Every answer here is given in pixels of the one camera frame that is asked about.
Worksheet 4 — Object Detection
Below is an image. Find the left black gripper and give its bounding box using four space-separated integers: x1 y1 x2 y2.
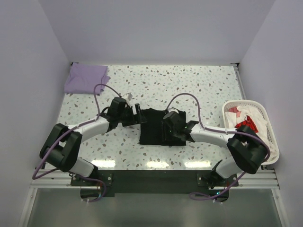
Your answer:
117 104 146 127

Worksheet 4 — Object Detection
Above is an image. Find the black t shirt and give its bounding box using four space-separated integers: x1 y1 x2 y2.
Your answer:
139 108 186 146

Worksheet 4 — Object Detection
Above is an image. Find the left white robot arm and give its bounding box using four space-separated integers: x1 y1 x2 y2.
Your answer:
39 97 147 185

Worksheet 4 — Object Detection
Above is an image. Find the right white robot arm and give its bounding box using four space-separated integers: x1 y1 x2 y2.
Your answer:
162 111 270 188

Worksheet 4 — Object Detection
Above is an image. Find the white laundry basket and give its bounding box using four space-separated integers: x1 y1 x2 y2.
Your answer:
222 100 280 165

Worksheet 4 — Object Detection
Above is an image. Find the white red print t shirt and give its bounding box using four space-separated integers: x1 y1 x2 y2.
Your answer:
224 105 277 161

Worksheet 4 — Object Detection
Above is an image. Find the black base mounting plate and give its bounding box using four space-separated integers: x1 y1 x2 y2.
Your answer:
71 169 240 199

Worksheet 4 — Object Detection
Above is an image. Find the folded purple t shirt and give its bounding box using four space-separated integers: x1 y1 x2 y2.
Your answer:
64 62 110 94

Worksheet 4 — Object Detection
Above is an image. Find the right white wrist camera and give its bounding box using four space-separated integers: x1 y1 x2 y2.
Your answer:
166 107 179 114

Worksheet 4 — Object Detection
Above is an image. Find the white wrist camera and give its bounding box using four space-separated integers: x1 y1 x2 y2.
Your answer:
166 107 179 114
122 93 133 106

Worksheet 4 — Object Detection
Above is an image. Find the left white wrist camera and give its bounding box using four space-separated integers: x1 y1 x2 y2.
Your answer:
122 93 133 106

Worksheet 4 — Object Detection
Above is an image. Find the aluminium frame rail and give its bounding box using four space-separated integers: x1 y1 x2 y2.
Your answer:
30 170 280 189

